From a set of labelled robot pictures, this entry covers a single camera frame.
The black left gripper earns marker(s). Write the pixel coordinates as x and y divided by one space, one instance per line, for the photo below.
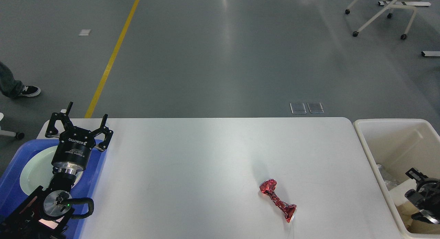
74 151

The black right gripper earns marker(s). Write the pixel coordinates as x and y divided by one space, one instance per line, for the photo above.
426 198

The brown paper sheet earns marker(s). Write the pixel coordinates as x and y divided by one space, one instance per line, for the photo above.
415 226

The aluminium foil tray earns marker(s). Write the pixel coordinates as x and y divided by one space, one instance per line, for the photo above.
390 181

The mint green plate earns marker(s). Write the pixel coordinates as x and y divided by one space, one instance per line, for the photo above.
38 171

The red foil wrapper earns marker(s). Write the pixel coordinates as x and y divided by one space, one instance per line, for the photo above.
268 188

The white paper cup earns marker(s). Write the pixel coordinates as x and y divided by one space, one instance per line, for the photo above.
398 193

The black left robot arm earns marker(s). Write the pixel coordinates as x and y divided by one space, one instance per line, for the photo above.
45 213

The beige plastic bin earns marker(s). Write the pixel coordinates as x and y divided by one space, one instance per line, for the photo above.
399 145

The white chair leg left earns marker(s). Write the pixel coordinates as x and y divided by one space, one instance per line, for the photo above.
15 135

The person's leg and shoe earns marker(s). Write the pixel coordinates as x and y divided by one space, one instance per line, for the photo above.
12 88

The blue plastic tray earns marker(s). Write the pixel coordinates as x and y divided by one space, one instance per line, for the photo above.
11 193

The right floor socket cover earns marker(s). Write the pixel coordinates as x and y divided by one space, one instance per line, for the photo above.
315 107

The floor socket cover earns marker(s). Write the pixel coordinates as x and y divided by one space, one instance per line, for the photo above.
298 108
315 107

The white metal bar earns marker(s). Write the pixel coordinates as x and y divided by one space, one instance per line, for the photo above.
430 53

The left floor socket cover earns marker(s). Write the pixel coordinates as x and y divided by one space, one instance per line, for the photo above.
298 108

